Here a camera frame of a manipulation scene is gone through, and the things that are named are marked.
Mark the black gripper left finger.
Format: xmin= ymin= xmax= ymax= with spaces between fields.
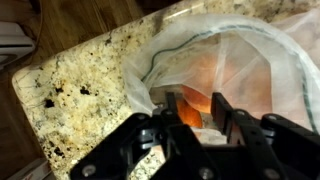
xmin=69 ymin=92 xmax=184 ymax=180

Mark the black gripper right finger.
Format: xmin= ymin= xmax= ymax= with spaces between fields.
xmin=210 ymin=92 xmax=320 ymax=180

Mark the translucent plastic bag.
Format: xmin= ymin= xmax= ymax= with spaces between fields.
xmin=140 ymin=24 xmax=319 ymax=134

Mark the white mesh produce bag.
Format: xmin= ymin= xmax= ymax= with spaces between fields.
xmin=121 ymin=8 xmax=320 ymax=134

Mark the white plastic unit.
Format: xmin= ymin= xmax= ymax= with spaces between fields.
xmin=0 ymin=21 xmax=36 ymax=71

